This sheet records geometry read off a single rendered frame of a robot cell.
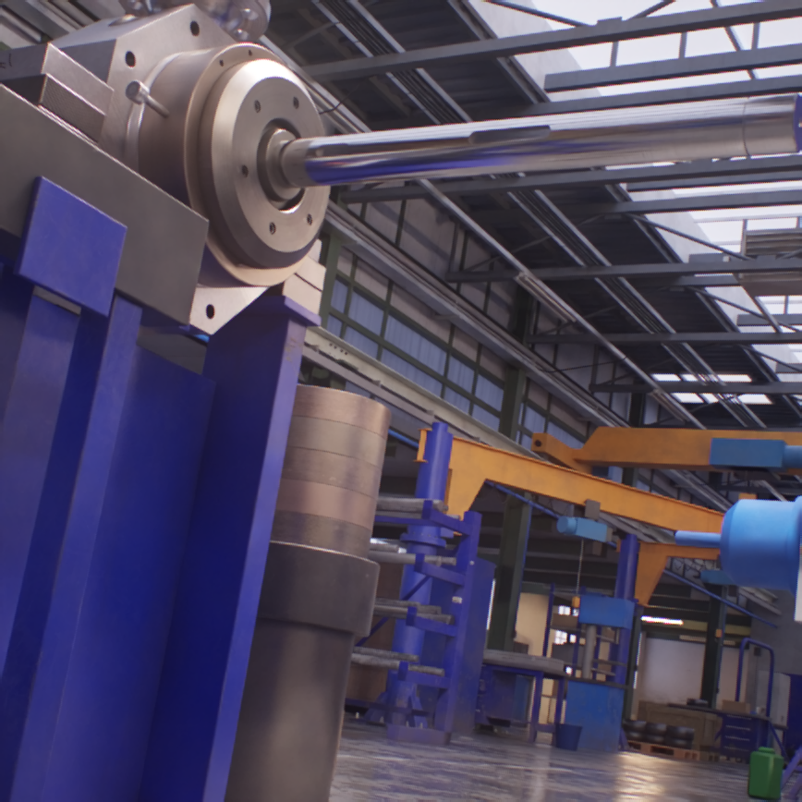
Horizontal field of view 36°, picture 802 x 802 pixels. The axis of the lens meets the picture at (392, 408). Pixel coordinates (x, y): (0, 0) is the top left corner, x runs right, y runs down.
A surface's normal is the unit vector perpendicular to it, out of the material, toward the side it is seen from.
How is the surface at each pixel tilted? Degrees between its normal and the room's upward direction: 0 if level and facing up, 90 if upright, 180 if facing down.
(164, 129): 97
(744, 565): 129
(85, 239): 90
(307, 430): 90
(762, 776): 90
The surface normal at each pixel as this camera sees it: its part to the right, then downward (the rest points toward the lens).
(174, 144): -0.49, -0.02
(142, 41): 0.87, 0.03
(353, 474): 0.65, -0.07
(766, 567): -0.48, 0.40
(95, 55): -0.47, -0.26
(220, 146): 0.44, 0.01
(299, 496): -0.07, -0.23
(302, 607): 0.24, -0.18
